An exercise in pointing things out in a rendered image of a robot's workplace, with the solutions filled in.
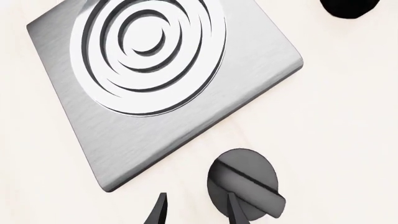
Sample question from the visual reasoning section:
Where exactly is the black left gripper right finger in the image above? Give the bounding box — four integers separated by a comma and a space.
227, 192, 250, 224

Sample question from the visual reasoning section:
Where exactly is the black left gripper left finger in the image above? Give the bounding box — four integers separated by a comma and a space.
143, 192, 168, 224

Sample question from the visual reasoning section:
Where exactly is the round black stove knob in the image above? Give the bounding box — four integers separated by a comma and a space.
206, 148, 286, 222

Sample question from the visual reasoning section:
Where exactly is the flat black stove plate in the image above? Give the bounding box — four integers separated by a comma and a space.
25, 0, 304, 194

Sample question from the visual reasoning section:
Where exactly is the round black object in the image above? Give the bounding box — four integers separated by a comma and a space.
319, 0, 369, 20

